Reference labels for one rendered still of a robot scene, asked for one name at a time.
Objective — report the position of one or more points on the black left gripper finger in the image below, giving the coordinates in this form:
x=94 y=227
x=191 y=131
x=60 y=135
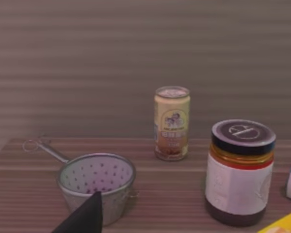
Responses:
x=87 y=218

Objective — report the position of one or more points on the cream beverage can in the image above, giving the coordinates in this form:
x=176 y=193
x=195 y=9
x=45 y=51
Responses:
x=172 y=126

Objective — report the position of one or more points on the glass jar with black lid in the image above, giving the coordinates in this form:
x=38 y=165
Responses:
x=240 y=179

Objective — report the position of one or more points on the yellow printed package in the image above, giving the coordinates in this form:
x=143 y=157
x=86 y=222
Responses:
x=285 y=223

